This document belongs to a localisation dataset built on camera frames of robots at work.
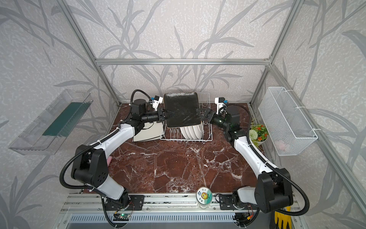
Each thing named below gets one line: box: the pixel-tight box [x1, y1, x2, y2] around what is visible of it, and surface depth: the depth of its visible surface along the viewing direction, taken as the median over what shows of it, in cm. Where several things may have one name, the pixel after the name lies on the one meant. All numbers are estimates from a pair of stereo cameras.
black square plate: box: [163, 92, 202, 128], surface depth 82 cm
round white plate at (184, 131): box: [180, 126, 190, 140], surface depth 88 cm
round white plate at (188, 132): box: [183, 126, 194, 140], surface depth 88 cm
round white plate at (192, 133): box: [187, 125, 198, 140], surface depth 89 cm
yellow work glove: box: [274, 206, 293, 229], surface depth 68 cm
